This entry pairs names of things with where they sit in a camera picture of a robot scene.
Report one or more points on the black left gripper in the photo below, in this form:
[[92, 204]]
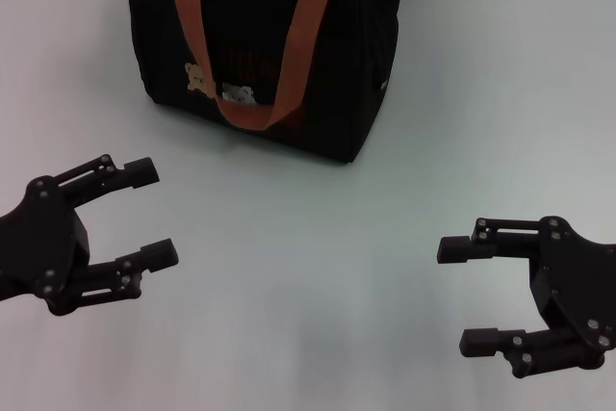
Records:
[[38, 242]]

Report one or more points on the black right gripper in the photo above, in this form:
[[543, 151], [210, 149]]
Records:
[[577, 276]]

